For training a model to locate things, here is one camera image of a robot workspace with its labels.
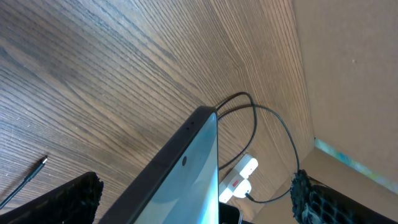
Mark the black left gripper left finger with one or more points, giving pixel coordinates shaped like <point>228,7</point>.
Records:
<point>75,202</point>

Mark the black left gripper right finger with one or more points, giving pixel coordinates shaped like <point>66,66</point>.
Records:
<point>314,202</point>

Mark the blue Galaxy smartphone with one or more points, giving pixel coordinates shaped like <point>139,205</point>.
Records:
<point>180,184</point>

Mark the white charger plug adapter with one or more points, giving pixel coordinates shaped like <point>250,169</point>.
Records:
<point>241,188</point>

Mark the white power strip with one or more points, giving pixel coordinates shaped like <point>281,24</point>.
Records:
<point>242,170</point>

